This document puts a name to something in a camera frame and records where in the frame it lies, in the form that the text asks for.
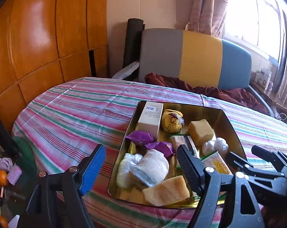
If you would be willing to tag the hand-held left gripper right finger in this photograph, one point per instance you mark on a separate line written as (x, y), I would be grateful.
(187, 166)

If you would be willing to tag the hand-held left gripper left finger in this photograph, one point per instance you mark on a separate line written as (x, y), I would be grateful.
(93, 168)

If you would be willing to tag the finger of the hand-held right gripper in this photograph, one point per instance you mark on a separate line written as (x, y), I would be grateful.
(257, 175)
(271, 158)

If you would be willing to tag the green-edged cracker packet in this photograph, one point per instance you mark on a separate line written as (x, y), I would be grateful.
(217, 163)
(181, 141)

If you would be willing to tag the beige sponge slice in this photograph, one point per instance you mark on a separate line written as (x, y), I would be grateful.
(167, 191)

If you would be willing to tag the purple snack packet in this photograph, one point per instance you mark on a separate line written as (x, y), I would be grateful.
(160, 148)
(140, 137)

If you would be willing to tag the white grey sock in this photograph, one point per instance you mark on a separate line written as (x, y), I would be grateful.
(153, 166)

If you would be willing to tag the white plastic bag ball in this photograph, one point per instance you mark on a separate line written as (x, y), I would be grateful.
(215, 146)

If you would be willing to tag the yellow sponge block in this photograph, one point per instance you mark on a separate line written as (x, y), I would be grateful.
(201, 131)

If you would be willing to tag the yellow knitted sock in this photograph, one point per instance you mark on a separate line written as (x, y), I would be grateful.
(170, 122)

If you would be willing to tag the purple tin box gold inside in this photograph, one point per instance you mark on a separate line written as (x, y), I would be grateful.
(205, 112)

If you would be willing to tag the white carton box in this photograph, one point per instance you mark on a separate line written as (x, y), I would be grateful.
(150, 121)

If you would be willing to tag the striped tablecloth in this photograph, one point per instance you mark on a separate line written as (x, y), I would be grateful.
(74, 114)

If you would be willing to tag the wooden side desk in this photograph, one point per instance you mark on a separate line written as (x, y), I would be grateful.
(276, 99)

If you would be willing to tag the green plastic stool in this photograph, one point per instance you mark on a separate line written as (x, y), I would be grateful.
(26, 152)

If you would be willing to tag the maroon blanket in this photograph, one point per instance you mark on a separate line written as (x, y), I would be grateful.
(205, 90)

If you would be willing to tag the purple soap block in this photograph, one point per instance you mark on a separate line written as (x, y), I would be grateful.
(14, 174)

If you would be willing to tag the white appliance carton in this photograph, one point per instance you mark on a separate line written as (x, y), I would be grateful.
(262, 78)

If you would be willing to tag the purple scrunchie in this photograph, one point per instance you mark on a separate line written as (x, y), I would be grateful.
(4, 164)

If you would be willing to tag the orange fruit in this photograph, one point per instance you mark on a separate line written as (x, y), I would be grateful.
(2, 220)
(2, 178)

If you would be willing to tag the grey yellow blue sofa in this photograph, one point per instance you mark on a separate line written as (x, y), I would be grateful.
(200, 57)

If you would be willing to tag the black rolled mat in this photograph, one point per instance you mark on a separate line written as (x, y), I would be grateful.
(132, 42)

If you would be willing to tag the window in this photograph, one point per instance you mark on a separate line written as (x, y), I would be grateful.
(250, 14)

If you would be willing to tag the wooden wardrobe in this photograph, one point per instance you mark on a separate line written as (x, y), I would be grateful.
(39, 33)

